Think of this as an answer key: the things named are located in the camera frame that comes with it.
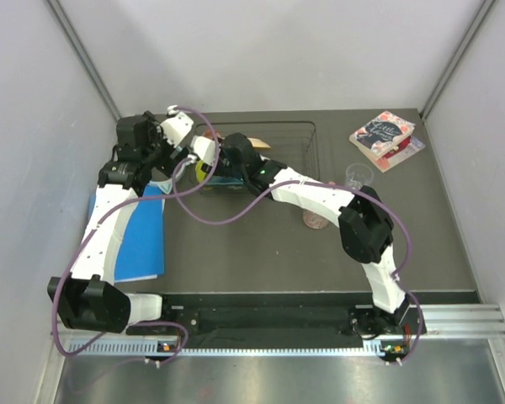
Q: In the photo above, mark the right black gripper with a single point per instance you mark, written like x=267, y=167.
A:
x=220, y=155

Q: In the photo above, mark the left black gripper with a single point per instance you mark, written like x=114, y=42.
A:
x=167, y=165

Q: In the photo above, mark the beige bird plate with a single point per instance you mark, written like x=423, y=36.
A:
x=259, y=144

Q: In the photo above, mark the lime green bowl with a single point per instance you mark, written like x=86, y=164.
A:
x=201, y=171

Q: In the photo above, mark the black wire dish rack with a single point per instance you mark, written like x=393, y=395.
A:
x=293, y=142

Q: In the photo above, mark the pink floral mug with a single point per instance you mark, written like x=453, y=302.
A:
x=314, y=221

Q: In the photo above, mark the teal scalloped plate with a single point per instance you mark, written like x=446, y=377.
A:
x=219, y=183

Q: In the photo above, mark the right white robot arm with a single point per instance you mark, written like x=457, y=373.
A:
x=364, y=226

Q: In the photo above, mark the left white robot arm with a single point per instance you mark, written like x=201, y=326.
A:
x=85, y=297

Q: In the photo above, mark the teal cat-ear headphones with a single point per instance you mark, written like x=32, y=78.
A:
x=165, y=186

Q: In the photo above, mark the blue folder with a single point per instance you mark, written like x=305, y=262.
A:
x=127, y=246

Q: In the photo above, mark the clear plastic cup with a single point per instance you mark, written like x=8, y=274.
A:
x=358, y=175

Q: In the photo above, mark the floral cover book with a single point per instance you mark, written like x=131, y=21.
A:
x=383, y=135

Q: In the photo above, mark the lower pink book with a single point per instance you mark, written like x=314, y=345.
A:
x=408, y=148

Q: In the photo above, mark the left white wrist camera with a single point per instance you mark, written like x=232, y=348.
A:
x=176, y=126

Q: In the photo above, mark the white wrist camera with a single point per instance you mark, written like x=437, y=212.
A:
x=176, y=126
x=201, y=149

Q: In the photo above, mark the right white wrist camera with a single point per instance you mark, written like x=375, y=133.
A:
x=201, y=149

